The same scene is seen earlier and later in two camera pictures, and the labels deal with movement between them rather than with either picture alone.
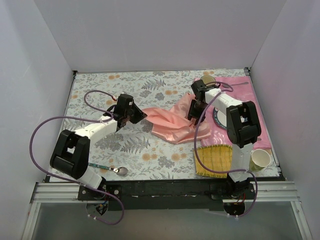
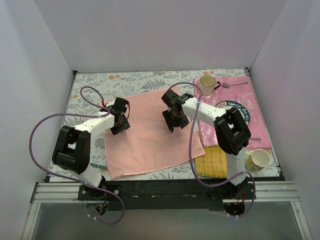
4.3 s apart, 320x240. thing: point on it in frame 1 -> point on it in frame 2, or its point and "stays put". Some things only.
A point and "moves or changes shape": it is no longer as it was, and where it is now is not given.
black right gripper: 195,110 -> 175,123
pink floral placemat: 241,88 stays put
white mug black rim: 208,80 stays put
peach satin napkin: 172,126 moves or changes shape
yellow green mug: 260,159 stays put
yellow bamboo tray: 215,157 stays put
